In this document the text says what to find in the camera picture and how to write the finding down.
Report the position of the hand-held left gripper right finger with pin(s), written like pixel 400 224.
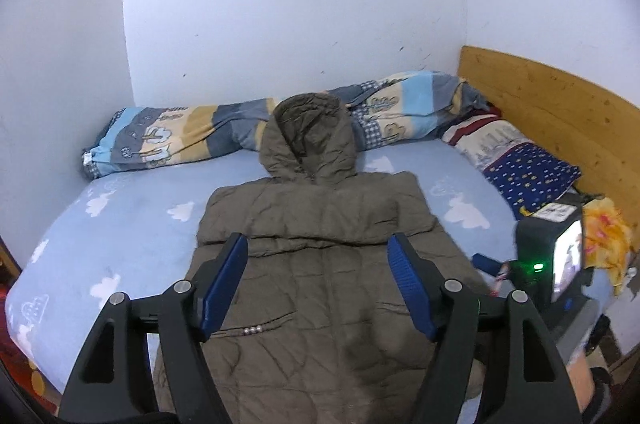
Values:
pixel 407 284

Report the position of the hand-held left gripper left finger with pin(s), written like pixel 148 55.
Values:
pixel 227 284

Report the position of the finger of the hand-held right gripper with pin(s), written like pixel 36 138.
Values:
pixel 487 263

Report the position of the olive hooded padded jacket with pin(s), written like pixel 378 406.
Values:
pixel 320 229

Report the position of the person's right forearm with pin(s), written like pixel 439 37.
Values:
pixel 580 379

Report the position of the yellow cloth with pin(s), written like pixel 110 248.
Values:
pixel 605 229

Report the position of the star printed pillow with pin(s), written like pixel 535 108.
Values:
pixel 525 174

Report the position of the wooden headboard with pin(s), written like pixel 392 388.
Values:
pixel 550 103

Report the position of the patchwork striped quilt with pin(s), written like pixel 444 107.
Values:
pixel 165 136

